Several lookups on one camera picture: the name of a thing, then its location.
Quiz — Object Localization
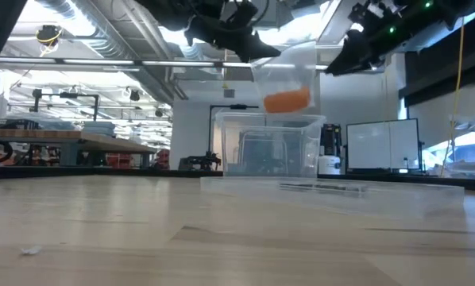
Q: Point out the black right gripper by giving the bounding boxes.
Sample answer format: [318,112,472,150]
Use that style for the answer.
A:
[326,0,433,76]

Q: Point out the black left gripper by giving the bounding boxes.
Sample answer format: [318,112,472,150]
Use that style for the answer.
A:
[183,0,282,63]

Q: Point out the clear plastic zip bag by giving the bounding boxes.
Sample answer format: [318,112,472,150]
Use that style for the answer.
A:
[251,41,318,117]

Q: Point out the orange elastic bandage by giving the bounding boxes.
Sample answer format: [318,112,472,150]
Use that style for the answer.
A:
[263,86,312,114]

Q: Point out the clear plastic storage bin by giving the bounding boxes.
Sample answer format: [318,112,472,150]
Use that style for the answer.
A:
[215,110,326,179]

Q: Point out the clear lid with black handle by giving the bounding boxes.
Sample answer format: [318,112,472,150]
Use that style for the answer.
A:
[200,176,465,220]

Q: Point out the white whiteboard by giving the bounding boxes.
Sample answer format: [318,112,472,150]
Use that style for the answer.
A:
[346,118,421,175]

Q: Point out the black and white appliance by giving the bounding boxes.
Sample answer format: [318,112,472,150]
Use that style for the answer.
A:
[318,123,344,176]

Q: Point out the red tool cabinet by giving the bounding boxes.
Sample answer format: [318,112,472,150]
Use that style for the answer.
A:
[156,149,171,170]

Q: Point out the long ceiling light strip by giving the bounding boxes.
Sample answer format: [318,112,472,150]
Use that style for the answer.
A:
[0,56,330,72]

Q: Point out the stacked grey trays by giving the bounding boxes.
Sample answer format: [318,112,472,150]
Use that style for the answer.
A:
[82,121,116,138]

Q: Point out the red storage bin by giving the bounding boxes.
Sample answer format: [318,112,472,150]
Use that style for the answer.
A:
[106,153,133,168]

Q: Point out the black overhead gantry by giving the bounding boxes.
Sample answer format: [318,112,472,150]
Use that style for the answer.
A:
[30,89,100,122]

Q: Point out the wooden workbench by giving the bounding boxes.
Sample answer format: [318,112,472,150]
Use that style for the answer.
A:
[0,129,158,168]

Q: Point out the yellow cable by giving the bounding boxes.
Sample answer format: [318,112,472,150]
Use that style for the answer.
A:
[439,15,465,178]

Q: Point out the black aluminium table frame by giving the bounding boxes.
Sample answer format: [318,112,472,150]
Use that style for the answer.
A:
[0,164,475,192]

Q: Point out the ceiling camera with yellow cable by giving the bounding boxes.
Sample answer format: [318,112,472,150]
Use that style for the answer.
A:
[36,24,63,56]

